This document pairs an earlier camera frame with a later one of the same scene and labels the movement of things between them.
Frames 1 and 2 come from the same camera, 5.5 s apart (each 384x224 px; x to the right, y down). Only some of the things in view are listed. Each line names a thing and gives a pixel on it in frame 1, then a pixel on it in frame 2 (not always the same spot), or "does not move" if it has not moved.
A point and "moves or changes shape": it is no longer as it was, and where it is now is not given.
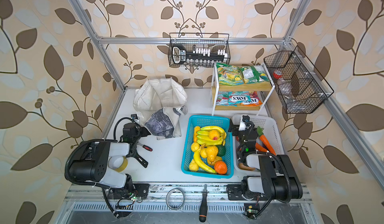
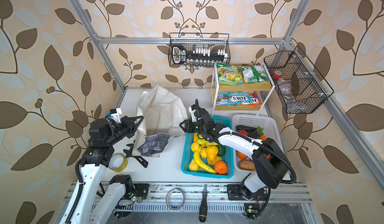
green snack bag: [229, 75] does not move
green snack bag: [254, 73] does not move
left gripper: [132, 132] -> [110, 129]
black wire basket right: [301, 87] does not move
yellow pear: [212, 152] does not move
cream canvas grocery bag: [160, 103] moves or changes shape
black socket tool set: [198, 56] does not move
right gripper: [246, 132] -> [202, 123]
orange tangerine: [220, 167] does not move
